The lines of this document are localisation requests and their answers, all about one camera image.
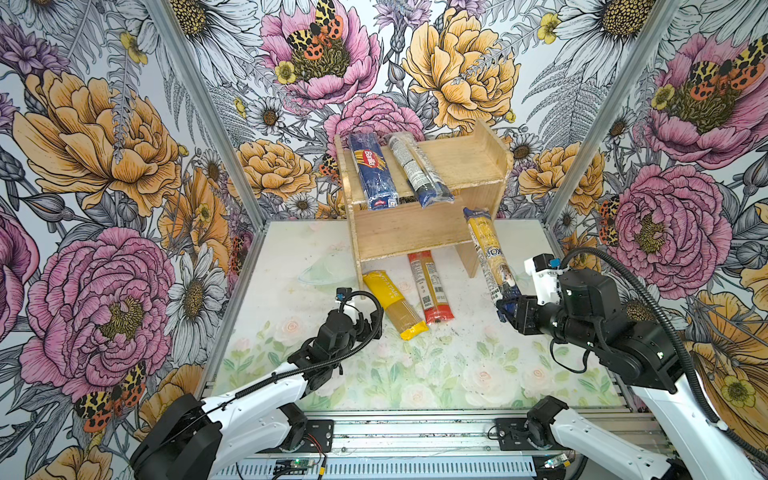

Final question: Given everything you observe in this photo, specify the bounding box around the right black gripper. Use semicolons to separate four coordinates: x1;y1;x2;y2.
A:
496;295;603;353

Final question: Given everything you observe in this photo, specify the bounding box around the yellow blue spaghetti bag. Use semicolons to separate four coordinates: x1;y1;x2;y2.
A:
463;207;520;310

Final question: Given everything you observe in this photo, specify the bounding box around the blue Barilla pasta box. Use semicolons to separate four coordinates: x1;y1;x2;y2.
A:
348;132;399;210

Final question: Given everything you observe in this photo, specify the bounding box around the clear blue-end spaghetti bag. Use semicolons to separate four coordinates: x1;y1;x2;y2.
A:
387;132;454;208

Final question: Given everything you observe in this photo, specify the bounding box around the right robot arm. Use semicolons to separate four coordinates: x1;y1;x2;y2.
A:
498;259;761;479

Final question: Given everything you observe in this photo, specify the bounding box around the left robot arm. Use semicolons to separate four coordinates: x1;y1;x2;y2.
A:
130;297;384;479

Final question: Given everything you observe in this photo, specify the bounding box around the wooden two-tier shelf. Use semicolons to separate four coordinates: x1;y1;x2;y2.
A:
334;123;513;285

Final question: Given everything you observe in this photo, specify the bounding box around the red spaghetti bag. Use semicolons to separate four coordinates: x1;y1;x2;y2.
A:
408;250;454;324

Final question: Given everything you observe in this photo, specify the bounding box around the right green circuit board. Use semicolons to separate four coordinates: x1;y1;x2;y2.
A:
542;453;571;469

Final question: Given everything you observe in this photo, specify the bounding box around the green circuit board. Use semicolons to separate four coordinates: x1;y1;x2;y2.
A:
272;458;316;476
542;453;571;469

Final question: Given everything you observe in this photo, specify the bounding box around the left green circuit board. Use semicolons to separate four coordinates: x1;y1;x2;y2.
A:
272;458;316;476

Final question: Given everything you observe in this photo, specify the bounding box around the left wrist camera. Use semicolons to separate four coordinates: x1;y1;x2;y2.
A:
335;287;352;303

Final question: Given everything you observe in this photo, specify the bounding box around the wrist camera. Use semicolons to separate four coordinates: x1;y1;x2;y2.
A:
335;287;352;303
524;253;563;305

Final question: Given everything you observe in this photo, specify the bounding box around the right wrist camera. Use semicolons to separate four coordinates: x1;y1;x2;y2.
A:
524;253;563;305

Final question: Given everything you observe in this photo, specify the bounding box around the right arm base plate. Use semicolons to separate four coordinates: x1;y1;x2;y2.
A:
494;418;569;451

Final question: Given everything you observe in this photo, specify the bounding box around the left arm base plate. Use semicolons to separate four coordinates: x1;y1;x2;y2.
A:
262;419;335;454

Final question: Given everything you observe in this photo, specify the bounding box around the aluminium front rail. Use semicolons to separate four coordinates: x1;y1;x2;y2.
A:
157;410;670;460

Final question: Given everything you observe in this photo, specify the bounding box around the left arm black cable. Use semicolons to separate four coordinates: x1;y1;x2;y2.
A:
197;290;385;415

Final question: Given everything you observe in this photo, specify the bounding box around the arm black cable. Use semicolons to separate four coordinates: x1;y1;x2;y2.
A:
548;247;768;463
197;290;385;415

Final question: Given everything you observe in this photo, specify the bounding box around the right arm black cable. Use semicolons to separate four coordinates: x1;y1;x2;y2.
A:
548;247;768;463

